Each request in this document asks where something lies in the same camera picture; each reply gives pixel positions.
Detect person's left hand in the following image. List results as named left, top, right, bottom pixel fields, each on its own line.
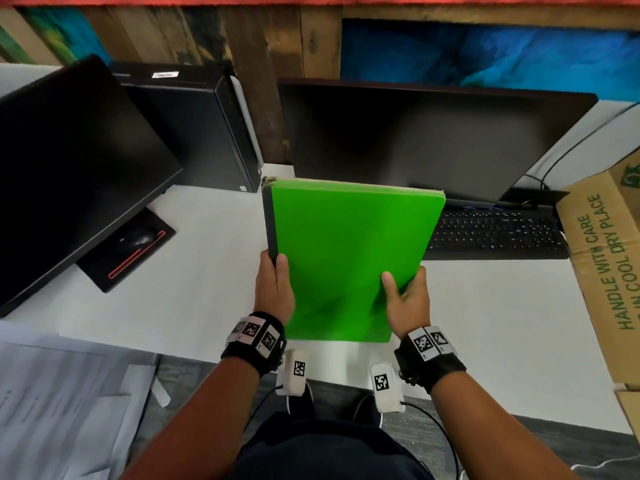
left=253, top=250, right=296, bottom=326

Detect person's right hand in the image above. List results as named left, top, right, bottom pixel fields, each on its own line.
left=381, top=266, right=431, bottom=339

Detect green hardcover folder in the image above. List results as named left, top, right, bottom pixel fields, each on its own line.
left=261, top=177, right=447, bottom=343

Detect person's right forearm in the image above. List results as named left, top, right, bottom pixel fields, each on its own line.
left=430, top=371, right=581, bottom=480

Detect person's left forearm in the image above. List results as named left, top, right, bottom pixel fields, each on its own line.
left=120, top=357, right=261, bottom=480

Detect black wrist band with markers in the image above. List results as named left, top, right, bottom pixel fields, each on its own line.
left=221, top=312, right=288, bottom=378
left=394, top=326, right=467, bottom=394

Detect black keyboard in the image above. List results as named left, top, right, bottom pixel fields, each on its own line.
left=424, top=201, right=571, bottom=260

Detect black computer monitor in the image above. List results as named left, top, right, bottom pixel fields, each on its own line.
left=278, top=78, right=599, bottom=203

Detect black desktop computer tower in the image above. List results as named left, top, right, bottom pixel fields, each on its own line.
left=110, top=61, right=264, bottom=193

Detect person's dark trousers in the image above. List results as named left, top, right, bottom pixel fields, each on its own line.
left=231, top=413, right=437, bottom=480

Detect brown cardboard box green print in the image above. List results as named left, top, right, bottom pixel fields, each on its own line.
left=556, top=148, right=640, bottom=387

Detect black monitor with red-lined stand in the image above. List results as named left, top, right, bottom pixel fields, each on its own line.
left=0, top=55, right=184, bottom=318

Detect white paper sheets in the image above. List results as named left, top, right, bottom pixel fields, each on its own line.
left=0, top=321, right=171, bottom=480

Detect green and blue painting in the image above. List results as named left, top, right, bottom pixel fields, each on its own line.
left=0, top=7, right=114, bottom=66

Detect white wrist camera with marker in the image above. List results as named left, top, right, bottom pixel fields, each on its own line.
left=275, top=349, right=310, bottom=397
left=370, top=363, right=406, bottom=414

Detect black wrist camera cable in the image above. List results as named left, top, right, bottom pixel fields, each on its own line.
left=400, top=401, right=461, bottom=480

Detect white cable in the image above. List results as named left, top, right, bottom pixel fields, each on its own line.
left=570, top=456, right=640, bottom=473

